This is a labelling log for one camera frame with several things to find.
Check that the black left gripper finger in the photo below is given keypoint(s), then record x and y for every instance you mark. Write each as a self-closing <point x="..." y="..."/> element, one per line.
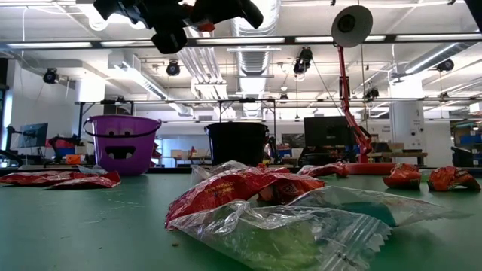
<point x="177" y="39"/>
<point x="161" y="41"/>

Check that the orange candy packet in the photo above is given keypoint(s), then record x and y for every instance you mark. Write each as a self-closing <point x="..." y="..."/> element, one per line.
<point x="273" y="168"/>
<point x="452" y="178"/>
<point x="403" y="177"/>

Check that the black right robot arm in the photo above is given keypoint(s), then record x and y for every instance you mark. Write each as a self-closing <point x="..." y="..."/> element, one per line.
<point x="476" y="9"/>

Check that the clear packet with teal candy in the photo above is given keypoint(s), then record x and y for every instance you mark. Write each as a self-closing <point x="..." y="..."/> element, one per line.
<point x="376" y="211"/>

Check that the purple bucket with face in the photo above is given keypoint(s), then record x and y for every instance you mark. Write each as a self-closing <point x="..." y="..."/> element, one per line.
<point x="147" y="150"/>

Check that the black plastic bucket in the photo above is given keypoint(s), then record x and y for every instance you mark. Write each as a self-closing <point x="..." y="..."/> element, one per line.
<point x="237" y="143"/>

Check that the small orange box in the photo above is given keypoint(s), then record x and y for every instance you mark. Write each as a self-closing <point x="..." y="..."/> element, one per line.
<point x="74" y="159"/>

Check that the small computer monitor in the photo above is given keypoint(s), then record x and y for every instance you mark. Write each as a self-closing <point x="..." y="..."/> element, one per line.
<point x="34" y="134"/>

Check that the dark computer monitor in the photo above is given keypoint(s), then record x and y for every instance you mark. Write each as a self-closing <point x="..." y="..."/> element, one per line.
<point x="327" y="131"/>

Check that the green table mat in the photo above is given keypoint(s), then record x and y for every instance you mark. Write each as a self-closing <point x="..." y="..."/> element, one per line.
<point x="75" y="226"/>

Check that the red desk lamp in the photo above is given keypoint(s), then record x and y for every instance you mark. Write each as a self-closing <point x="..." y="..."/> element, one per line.
<point x="367" y="169"/>

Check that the cardboard box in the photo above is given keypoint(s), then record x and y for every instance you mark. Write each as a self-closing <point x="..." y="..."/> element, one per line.
<point x="395" y="147"/>

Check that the white round pillar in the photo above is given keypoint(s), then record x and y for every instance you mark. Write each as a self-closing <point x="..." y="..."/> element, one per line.
<point x="406" y="124"/>

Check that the wooden desk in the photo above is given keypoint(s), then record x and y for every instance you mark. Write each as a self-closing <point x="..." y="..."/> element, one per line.
<point x="399" y="153"/>

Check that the black chair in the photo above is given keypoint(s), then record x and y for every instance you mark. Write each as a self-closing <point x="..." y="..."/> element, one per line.
<point x="462" y="156"/>

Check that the blue storage bins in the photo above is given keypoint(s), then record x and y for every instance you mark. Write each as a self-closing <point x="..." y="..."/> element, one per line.
<point x="470" y="139"/>

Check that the white rectangular air duct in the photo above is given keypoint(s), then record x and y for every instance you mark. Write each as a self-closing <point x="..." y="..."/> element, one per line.
<point x="128" y="66"/>

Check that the silver spiral air duct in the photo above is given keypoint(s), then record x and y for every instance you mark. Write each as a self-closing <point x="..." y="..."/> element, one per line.
<point x="256" y="62"/>

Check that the grey round air duct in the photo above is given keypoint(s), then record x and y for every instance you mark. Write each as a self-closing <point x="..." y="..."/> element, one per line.
<point x="433" y="60"/>

